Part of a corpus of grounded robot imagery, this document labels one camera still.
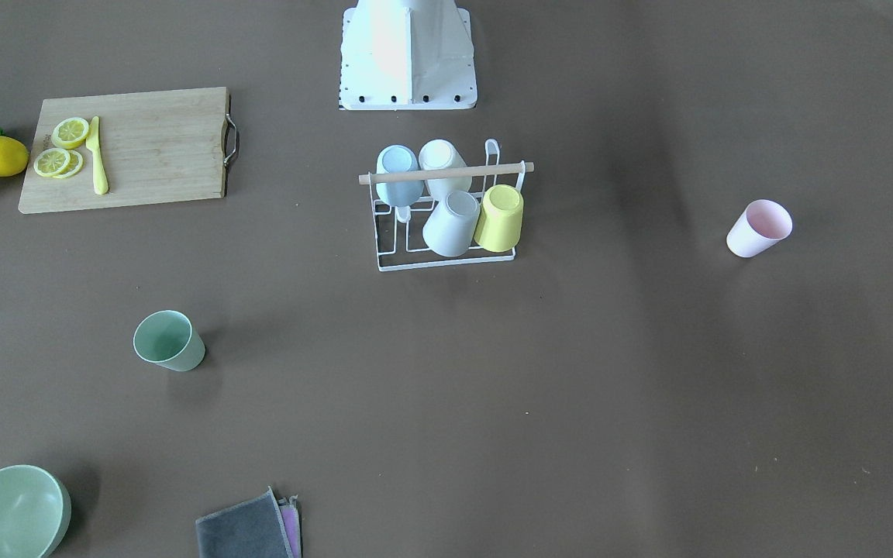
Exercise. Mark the mint green cup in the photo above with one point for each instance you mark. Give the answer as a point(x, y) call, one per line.
point(167, 338)

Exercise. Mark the pink cup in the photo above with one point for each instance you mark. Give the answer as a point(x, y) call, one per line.
point(762, 224)

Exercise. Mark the grey cup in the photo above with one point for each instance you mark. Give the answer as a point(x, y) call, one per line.
point(450, 227)

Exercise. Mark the yellow cup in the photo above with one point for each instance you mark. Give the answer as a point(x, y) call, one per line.
point(500, 223)

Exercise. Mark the white cream cup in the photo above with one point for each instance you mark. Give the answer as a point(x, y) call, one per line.
point(439, 154)

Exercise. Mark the purple folded cloth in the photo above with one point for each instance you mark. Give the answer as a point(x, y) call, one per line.
point(290, 518)

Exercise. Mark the bamboo cutting board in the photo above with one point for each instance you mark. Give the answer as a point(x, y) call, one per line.
point(157, 147)

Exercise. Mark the grey folded cloth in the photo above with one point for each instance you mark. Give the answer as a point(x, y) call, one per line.
point(250, 529)

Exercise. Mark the yellow plastic knife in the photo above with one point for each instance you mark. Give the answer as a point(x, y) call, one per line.
point(94, 145)

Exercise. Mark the lemon slice lower back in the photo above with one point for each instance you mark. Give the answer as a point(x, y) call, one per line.
point(73, 167)

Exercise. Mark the lemon slice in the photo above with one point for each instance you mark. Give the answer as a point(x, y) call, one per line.
point(70, 133)
point(73, 167)
point(52, 162)

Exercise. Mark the lemon slice upper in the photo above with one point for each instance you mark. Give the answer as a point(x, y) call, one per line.
point(70, 133)

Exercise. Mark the lemon slice lower front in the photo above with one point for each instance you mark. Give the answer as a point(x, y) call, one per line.
point(52, 162)

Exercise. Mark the green bowl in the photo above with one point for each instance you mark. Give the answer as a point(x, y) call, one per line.
point(35, 511)

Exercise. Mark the white wire cup rack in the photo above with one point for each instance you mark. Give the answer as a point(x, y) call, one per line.
point(400, 204)

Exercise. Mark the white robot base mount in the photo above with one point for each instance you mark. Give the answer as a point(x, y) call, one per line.
point(407, 55)

